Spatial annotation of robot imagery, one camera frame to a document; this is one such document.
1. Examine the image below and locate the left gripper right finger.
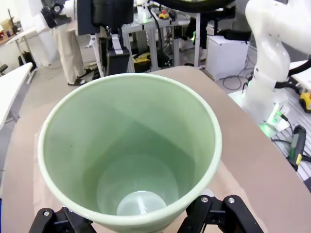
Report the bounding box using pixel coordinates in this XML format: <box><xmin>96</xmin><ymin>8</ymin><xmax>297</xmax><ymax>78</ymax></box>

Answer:
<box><xmin>178</xmin><ymin>194</ymin><xmax>264</xmax><ymax>233</ymax></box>

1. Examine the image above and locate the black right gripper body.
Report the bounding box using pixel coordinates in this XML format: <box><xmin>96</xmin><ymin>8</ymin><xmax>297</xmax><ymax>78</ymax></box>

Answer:
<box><xmin>40</xmin><ymin>6</ymin><xmax>66</xmax><ymax>28</ymax></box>

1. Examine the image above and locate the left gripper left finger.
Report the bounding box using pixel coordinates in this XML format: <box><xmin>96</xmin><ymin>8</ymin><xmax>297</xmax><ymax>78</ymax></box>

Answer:
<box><xmin>28</xmin><ymin>206</ymin><xmax>94</xmax><ymax>233</ymax></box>

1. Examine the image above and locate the tall mint green cup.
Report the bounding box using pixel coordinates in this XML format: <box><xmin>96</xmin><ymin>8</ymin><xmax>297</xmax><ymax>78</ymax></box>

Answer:
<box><xmin>37</xmin><ymin>72</ymin><xmax>223</xmax><ymax>230</ymax></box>

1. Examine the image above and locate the white desk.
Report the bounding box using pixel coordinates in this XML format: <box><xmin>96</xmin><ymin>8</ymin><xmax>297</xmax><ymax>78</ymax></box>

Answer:
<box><xmin>4</xmin><ymin>24</ymin><xmax>53</xmax><ymax>81</ymax></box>

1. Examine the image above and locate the person in beige trousers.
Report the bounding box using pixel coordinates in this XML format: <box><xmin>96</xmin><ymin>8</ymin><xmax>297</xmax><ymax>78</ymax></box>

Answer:
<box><xmin>52</xmin><ymin>24</ymin><xmax>87</xmax><ymax>86</ymax></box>

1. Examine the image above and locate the black monitor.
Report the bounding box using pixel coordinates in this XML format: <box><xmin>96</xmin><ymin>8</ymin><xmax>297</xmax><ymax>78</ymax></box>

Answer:
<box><xmin>77</xmin><ymin>0</ymin><xmax>135</xmax><ymax>36</ymax></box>

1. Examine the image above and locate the white rounded table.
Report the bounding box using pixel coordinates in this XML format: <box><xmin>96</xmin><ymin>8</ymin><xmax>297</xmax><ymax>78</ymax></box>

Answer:
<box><xmin>0</xmin><ymin>62</ymin><xmax>34</xmax><ymax>130</ymax></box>

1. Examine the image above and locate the black computer box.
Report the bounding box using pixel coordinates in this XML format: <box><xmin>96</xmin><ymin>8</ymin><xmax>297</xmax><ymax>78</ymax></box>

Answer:
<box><xmin>105</xmin><ymin>47</ymin><xmax>131</xmax><ymax>75</ymax></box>

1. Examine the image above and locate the black green handheld device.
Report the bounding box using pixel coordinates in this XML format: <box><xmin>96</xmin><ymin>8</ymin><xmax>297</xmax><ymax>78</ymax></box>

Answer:
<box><xmin>288</xmin><ymin>125</ymin><xmax>309</xmax><ymax>168</ymax></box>

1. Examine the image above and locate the yellow black tool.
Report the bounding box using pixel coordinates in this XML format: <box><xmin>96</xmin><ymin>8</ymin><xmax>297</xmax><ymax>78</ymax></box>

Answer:
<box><xmin>133</xmin><ymin>54</ymin><xmax>152</xmax><ymax>68</ymax></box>

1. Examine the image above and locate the yellow emergency stop button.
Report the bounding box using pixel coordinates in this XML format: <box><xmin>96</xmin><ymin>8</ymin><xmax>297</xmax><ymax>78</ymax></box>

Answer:
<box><xmin>157</xmin><ymin>9</ymin><xmax>171</xmax><ymax>20</ymax></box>

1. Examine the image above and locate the white cabinet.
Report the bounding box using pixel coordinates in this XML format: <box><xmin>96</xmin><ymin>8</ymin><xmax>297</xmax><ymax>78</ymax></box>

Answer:
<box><xmin>205</xmin><ymin>35</ymin><xmax>250</xmax><ymax>81</ymax></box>

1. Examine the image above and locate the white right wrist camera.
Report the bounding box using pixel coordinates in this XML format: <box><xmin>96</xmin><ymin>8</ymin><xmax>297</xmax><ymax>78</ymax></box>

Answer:
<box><xmin>51</xmin><ymin>0</ymin><xmax>75</xmax><ymax>18</ymax></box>

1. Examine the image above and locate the aluminium frame bench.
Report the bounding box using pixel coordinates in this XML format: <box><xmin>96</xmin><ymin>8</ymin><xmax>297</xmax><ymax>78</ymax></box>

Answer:
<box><xmin>121</xmin><ymin>12</ymin><xmax>203</xmax><ymax>74</ymax></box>

